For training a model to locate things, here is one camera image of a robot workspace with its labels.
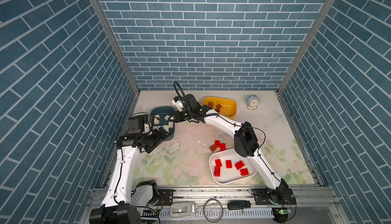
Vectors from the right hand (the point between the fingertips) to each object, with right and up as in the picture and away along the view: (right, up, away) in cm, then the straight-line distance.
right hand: (171, 119), depth 88 cm
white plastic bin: (+33, -29, -7) cm, 45 cm away
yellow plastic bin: (+38, +8, +24) cm, 45 cm away
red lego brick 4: (+28, -15, +4) cm, 32 cm away
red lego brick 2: (+27, -24, -3) cm, 37 cm away
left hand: (0, -8, -10) cm, 13 cm away
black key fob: (+34, -37, -19) cm, 54 cm away
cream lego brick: (-13, -2, +15) cm, 20 cm away
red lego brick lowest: (+31, -17, +3) cm, 35 cm away
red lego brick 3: (+39, -25, -5) cm, 46 cm away
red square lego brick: (+33, -24, -4) cm, 41 cm away
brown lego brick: (+25, -17, +1) cm, 30 cm away
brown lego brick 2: (+25, +9, +22) cm, 34 cm away
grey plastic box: (+10, -39, -20) cm, 45 cm away
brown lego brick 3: (+30, +7, +23) cm, 39 cm away
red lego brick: (+26, -28, -7) cm, 39 cm away
